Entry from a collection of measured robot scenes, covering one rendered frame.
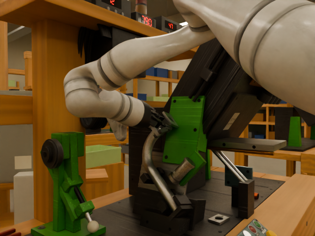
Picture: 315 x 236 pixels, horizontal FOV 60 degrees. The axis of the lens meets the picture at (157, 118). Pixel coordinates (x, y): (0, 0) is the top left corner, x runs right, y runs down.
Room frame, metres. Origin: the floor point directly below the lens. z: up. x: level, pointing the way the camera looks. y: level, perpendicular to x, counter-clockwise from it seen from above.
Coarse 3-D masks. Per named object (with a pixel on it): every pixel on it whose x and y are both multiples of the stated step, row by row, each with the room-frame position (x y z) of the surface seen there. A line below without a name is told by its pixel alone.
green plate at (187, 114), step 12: (180, 96) 0.86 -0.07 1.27; (192, 96) 0.83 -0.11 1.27; (204, 96) 0.81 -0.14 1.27; (180, 108) 0.84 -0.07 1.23; (192, 108) 0.82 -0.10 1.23; (180, 120) 0.83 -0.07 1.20; (192, 120) 0.81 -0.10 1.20; (180, 132) 0.82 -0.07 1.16; (192, 132) 0.80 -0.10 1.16; (168, 144) 0.84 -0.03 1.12; (180, 144) 0.81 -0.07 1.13; (192, 144) 0.79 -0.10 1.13; (204, 144) 0.84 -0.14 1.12; (168, 156) 0.82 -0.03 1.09; (180, 156) 0.80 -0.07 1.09
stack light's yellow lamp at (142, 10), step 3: (135, 6) 1.21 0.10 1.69; (138, 6) 1.20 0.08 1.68; (141, 6) 1.20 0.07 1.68; (144, 6) 1.20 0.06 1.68; (135, 9) 1.22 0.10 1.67; (138, 9) 1.20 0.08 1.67; (141, 9) 1.20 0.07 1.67; (144, 9) 1.20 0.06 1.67; (138, 12) 1.20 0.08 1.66; (141, 12) 1.20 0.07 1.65; (144, 12) 1.20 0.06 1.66
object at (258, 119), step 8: (264, 104) 9.00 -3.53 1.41; (272, 104) 8.78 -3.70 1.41; (280, 104) 8.61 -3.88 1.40; (272, 112) 9.24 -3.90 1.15; (256, 120) 9.25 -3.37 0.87; (264, 120) 9.23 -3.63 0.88; (272, 120) 8.90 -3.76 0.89; (272, 128) 9.24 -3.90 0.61; (248, 136) 9.43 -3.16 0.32; (256, 136) 9.20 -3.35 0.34; (264, 136) 9.11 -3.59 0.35; (272, 136) 8.89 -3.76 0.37
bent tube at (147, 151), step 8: (168, 120) 0.81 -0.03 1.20; (152, 136) 0.84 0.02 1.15; (144, 144) 0.85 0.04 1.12; (152, 144) 0.84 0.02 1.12; (144, 152) 0.84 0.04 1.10; (144, 160) 0.83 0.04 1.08; (152, 168) 0.81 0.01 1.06; (152, 176) 0.80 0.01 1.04; (160, 176) 0.79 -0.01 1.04; (160, 184) 0.77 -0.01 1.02; (160, 192) 0.77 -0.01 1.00; (168, 192) 0.75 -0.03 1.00; (168, 200) 0.74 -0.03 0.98
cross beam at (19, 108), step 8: (0, 96) 0.79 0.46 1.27; (8, 96) 0.81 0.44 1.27; (16, 96) 0.83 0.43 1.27; (24, 96) 0.85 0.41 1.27; (0, 104) 0.79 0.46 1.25; (8, 104) 0.81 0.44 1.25; (16, 104) 0.83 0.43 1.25; (24, 104) 0.85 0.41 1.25; (152, 104) 1.36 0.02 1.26; (160, 104) 1.41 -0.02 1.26; (0, 112) 0.79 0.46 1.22; (8, 112) 0.81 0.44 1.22; (16, 112) 0.83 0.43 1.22; (24, 112) 0.85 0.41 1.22; (0, 120) 0.79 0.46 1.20; (8, 120) 0.81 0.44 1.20; (16, 120) 0.83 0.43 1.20; (24, 120) 0.85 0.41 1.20; (32, 120) 0.87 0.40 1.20
